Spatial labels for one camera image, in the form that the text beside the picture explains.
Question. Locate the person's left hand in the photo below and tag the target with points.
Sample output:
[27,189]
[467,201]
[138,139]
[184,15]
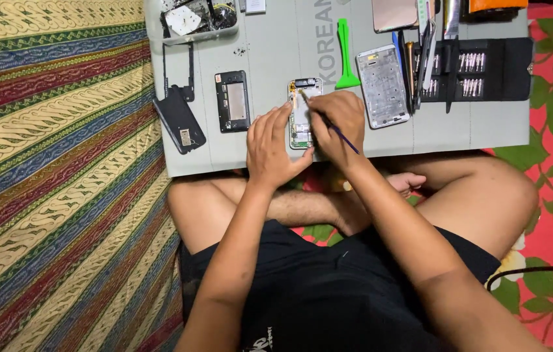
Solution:
[269,151]

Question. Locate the person's right hand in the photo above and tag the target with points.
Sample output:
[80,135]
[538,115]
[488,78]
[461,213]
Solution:
[342,127]

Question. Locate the person's right fingers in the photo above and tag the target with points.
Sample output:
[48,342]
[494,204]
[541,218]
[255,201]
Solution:
[320,110]

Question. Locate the phone with circuit board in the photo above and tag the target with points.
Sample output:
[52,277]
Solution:
[301,134]

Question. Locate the green plastic pry tool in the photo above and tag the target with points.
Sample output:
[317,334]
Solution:
[344,58]

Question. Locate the grey work mat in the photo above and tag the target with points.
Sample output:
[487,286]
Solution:
[286,44]

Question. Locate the black phone middle housing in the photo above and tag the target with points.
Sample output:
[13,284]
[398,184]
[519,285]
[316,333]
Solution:
[233,100]

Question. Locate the brass tipped screwdriver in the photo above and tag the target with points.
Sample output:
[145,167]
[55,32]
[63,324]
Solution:
[410,68]

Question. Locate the blue plastic spudger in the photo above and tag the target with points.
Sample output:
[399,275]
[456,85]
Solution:
[398,46]

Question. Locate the silver tweezers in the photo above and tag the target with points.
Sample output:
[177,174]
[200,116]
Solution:
[428,58]

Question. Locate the rose gold phone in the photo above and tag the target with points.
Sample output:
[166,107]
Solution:
[394,14]

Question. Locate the small white card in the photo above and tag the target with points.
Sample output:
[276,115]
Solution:
[255,6]

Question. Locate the black slim tool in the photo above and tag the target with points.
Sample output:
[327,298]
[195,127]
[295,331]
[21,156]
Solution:
[451,83]

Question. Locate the black phone back cover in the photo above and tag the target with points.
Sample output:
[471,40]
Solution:
[178,120]

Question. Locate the person's left leg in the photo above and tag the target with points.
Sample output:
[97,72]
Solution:
[208,205]

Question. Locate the person's leg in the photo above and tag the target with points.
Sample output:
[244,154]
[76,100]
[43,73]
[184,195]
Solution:
[476,200]
[208,205]

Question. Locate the clear tray of phone parts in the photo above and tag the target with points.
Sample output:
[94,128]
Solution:
[193,22]

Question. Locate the shiny silver metal tool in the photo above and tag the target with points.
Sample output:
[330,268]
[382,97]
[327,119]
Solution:
[451,19]

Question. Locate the thin black phone bezel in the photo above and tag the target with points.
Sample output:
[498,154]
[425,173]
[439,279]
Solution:
[164,68]

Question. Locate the person's right leg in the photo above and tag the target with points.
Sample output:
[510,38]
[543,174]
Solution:
[476,200]

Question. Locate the person's black clothing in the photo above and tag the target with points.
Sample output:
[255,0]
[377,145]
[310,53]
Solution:
[335,293]

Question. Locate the black screwdriver bit case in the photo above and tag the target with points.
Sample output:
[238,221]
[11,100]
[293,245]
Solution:
[501,68]

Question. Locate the orange box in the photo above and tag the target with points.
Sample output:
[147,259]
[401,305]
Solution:
[499,5]

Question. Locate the striped batik cloth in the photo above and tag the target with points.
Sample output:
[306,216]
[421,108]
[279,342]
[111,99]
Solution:
[56,186]

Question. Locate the silver phone frame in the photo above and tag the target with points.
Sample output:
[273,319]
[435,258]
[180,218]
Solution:
[384,88]

